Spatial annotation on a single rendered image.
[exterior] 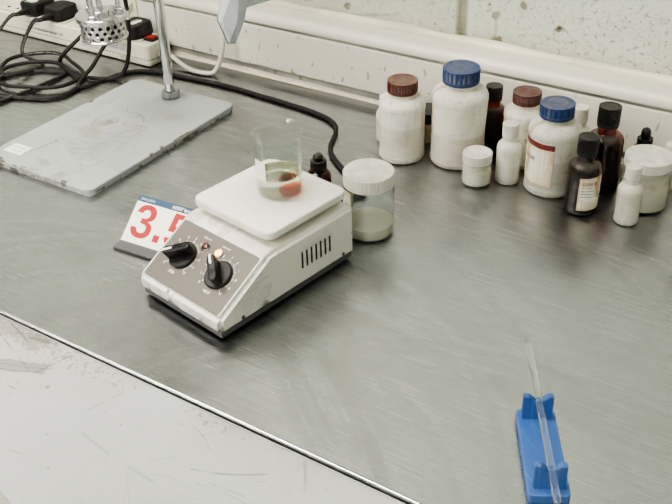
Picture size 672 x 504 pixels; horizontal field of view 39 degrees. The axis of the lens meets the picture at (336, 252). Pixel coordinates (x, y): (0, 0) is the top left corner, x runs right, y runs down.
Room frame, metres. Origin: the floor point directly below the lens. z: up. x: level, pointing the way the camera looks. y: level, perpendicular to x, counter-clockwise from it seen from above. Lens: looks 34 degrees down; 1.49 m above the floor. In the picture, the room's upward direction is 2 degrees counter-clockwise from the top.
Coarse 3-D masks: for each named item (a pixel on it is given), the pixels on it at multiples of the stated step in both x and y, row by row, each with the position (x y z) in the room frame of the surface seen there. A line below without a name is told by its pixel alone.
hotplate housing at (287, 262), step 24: (192, 216) 0.86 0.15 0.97; (216, 216) 0.86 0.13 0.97; (336, 216) 0.85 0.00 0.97; (168, 240) 0.84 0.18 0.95; (240, 240) 0.81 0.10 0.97; (264, 240) 0.81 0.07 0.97; (288, 240) 0.80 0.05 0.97; (312, 240) 0.82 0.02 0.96; (336, 240) 0.85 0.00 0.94; (264, 264) 0.78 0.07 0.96; (288, 264) 0.80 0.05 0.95; (312, 264) 0.82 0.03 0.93; (336, 264) 0.85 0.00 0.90; (168, 288) 0.79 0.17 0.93; (240, 288) 0.75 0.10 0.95; (264, 288) 0.77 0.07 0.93; (288, 288) 0.79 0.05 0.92; (192, 312) 0.76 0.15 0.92; (240, 312) 0.75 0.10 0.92
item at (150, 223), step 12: (144, 204) 0.95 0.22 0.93; (144, 216) 0.93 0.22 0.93; (156, 216) 0.93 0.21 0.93; (168, 216) 0.92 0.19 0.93; (180, 216) 0.92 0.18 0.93; (132, 228) 0.93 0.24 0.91; (144, 228) 0.92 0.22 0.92; (156, 228) 0.92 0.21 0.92; (168, 228) 0.91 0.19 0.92; (144, 240) 0.91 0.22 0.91; (156, 240) 0.90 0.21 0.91
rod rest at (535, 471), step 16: (528, 400) 0.60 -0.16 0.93; (544, 400) 0.60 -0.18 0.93; (528, 416) 0.60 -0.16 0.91; (528, 432) 0.58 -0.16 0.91; (528, 448) 0.56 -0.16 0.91; (560, 448) 0.56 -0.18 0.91; (528, 464) 0.54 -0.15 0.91; (544, 464) 0.52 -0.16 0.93; (560, 464) 0.52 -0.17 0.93; (528, 480) 0.53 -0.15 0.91; (544, 480) 0.52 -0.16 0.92; (560, 480) 0.52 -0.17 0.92; (528, 496) 0.51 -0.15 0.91; (544, 496) 0.51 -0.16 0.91
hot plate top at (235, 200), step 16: (240, 176) 0.91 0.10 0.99; (304, 176) 0.90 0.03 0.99; (208, 192) 0.88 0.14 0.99; (224, 192) 0.87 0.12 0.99; (240, 192) 0.87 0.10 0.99; (256, 192) 0.87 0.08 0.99; (304, 192) 0.87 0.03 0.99; (320, 192) 0.87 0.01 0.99; (336, 192) 0.87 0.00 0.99; (208, 208) 0.85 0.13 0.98; (224, 208) 0.84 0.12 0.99; (240, 208) 0.84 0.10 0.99; (256, 208) 0.84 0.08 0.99; (272, 208) 0.84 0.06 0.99; (288, 208) 0.84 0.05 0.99; (304, 208) 0.84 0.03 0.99; (320, 208) 0.84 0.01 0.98; (240, 224) 0.81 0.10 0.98; (256, 224) 0.81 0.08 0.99; (272, 224) 0.81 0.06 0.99; (288, 224) 0.81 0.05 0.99
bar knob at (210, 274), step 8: (208, 256) 0.78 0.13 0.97; (208, 264) 0.77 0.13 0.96; (216, 264) 0.78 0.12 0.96; (224, 264) 0.78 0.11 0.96; (208, 272) 0.76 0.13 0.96; (216, 272) 0.76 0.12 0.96; (224, 272) 0.77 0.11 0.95; (232, 272) 0.77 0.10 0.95; (208, 280) 0.77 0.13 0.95; (216, 280) 0.76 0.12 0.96; (224, 280) 0.76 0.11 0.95; (216, 288) 0.76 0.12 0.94
